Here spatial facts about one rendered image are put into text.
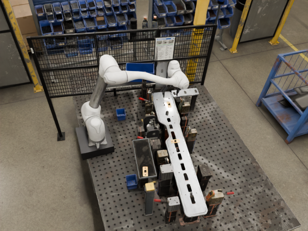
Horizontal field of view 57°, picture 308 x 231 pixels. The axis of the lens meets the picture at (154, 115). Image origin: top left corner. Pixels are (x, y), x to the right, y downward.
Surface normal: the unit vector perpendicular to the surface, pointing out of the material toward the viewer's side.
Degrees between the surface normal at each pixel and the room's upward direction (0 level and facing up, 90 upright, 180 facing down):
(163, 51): 90
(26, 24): 89
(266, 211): 0
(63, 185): 0
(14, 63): 94
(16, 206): 0
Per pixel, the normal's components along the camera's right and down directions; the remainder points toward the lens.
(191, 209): 0.04, -0.66
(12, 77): 0.33, 0.71
